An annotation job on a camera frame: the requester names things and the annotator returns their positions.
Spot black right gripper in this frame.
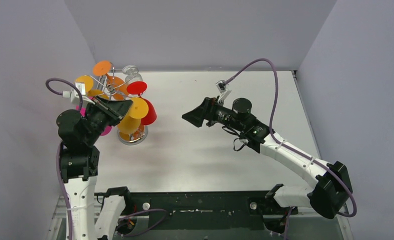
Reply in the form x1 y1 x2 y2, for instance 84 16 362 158
183 96 245 132

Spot yellow wine glass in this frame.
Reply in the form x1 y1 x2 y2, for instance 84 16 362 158
117 97 149 134
75 75 109 100

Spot red wine glass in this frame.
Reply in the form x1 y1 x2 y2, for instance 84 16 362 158
127 81 157 126

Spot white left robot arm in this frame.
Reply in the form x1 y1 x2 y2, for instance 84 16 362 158
56 97 133 240

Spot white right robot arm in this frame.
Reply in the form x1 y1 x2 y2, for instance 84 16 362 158
182 97 354 219

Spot orange wine glass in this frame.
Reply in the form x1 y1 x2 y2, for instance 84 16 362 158
92 60 129 101

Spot chrome wine glass rack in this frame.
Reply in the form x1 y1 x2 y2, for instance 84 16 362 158
90 60 149 146

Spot pink wine glass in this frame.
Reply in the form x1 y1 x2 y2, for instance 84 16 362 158
75 105 112 136

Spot clear wine glass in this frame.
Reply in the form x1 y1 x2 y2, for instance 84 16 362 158
122 65 143 84

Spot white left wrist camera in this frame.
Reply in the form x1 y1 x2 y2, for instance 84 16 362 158
62 86 86 106

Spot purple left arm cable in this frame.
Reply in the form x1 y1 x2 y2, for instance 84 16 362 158
45 77 168 240

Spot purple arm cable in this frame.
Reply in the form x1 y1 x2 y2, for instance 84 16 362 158
45 77 168 240
225 57 358 240

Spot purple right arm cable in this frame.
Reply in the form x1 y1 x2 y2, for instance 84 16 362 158
225 57 358 240

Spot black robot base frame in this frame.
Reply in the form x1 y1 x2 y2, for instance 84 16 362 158
115 190 299 236

